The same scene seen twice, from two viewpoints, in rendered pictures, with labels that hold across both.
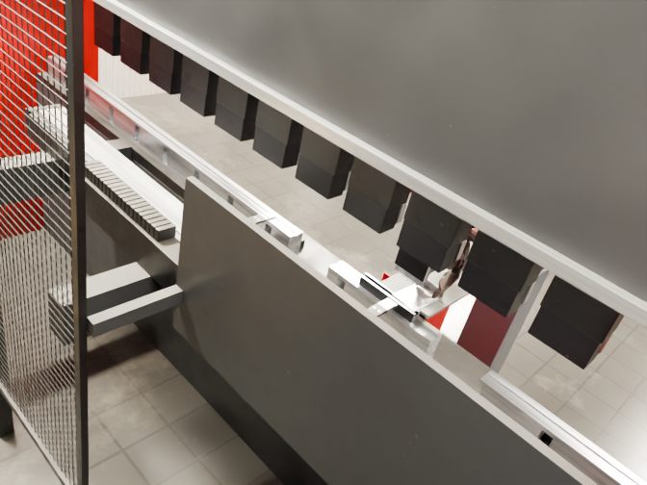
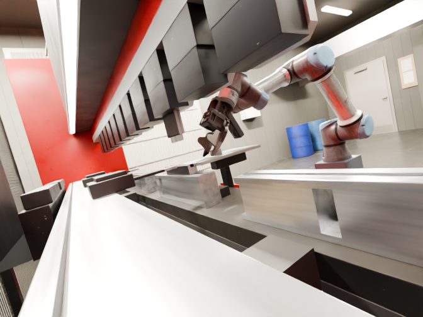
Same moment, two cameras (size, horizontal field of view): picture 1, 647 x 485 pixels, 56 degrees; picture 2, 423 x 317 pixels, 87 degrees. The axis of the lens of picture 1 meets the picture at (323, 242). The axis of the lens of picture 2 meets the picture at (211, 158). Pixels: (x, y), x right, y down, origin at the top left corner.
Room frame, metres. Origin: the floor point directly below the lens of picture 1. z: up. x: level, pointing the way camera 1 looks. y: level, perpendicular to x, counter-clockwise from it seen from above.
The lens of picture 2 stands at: (0.71, -0.60, 1.06)
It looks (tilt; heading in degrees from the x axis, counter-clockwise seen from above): 5 degrees down; 21
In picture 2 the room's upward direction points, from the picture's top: 14 degrees counter-clockwise
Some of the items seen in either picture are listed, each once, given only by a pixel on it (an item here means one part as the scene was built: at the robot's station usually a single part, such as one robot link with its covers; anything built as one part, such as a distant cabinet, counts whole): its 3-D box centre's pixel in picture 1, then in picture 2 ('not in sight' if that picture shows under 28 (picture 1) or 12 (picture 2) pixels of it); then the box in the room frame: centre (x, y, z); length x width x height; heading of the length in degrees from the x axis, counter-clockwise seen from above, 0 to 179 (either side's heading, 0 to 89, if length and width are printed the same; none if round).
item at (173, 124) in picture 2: (413, 264); (174, 127); (1.38, -0.25, 1.13); 0.10 x 0.02 x 0.10; 53
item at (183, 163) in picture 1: (152, 140); (121, 178); (2.14, 0.75, 0.92); 1.68 x 0.06 x 0.10; 53
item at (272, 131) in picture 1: (280, 132); (128, 122); (1.73, 0.21, 1.26); 0.15 x 0.09 x 0.17; 53
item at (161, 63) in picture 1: (170, 64); (112, 137); (2.09, 0.68, 1.26); 0.15 x 0.09 x 0.17; 53
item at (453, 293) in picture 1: (429, 285); (218, 155); (1.49, -0.34, 1.00); 0.26 x 0.18 x 0.01; 143
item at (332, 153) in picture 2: not in sight; (335, 150); (2.16, -0.81, 0.82); 0.15 x 0.15 x 0.10
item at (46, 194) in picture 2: not in sight; (45, 193); (1.18, 0.16, 1.02); 0.37 x 0.06 x 0.04; 53
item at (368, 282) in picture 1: (388, 296); (179, 169); (1.40, -0.22, 0.98); 0.20 x 0.03 x 0.03; 53
